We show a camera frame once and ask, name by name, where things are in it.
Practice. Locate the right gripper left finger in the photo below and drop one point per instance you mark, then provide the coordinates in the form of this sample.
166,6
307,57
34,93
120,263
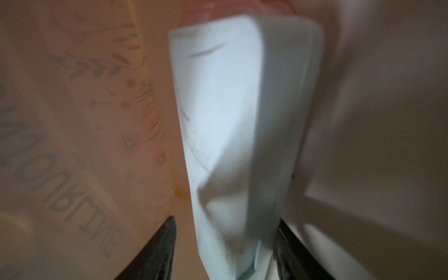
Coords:
155,260

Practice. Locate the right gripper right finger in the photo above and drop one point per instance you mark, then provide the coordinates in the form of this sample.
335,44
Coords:
293,260

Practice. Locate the cream floral canvas tote bag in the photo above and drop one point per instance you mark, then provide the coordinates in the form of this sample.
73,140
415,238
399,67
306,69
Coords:
92,159

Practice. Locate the light blue pencil case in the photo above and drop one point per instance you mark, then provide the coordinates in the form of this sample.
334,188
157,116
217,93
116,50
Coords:
243,87

